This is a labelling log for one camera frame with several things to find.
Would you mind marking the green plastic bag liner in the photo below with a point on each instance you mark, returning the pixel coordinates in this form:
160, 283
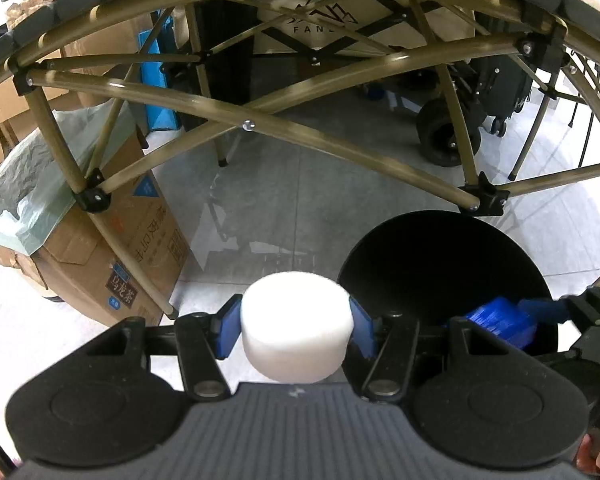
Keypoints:
25, 175

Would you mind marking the black round trash bin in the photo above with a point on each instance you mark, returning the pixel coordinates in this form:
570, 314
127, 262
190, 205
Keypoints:
430, 270

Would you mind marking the beige folding wagon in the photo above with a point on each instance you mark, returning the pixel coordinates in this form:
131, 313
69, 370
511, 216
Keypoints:
300, 35

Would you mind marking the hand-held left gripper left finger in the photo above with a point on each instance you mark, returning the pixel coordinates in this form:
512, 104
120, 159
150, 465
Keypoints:
226, 330

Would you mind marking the small plain cardboard box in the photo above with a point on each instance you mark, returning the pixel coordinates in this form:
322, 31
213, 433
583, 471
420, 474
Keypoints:
15, 105

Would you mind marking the blue paper bag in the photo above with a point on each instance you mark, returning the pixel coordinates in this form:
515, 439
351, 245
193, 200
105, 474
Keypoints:
160, 85

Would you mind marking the folding table frame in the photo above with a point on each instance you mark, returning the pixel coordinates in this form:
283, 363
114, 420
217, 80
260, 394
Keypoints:
250, 127

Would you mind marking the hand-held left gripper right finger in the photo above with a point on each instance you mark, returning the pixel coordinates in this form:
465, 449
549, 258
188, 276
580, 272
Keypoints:
362, 332

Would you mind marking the large plain cardboard box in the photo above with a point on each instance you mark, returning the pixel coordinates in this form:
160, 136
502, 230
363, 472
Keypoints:
125, 40

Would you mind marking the blue ribbed packet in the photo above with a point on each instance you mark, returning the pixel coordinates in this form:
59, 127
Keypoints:
500, 322

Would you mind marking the printed cardboard box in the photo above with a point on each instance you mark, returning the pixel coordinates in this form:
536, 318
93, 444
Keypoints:
130, 240

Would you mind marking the black upright case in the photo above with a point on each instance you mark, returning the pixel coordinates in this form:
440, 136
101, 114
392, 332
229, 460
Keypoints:
225, 30

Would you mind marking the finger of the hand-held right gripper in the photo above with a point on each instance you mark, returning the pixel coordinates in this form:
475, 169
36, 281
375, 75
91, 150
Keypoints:
540, 308

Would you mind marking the white foam cylinder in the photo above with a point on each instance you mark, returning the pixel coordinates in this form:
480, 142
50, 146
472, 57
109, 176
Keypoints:
295, 320

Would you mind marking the black suitcase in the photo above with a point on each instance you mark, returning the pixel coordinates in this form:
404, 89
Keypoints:
510, 90

